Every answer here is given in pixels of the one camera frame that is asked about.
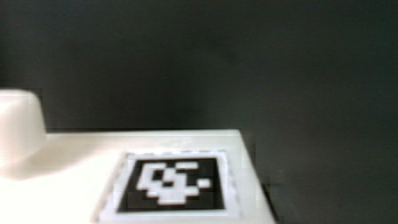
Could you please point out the white drawer box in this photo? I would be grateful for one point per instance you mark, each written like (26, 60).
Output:
(150, 177)

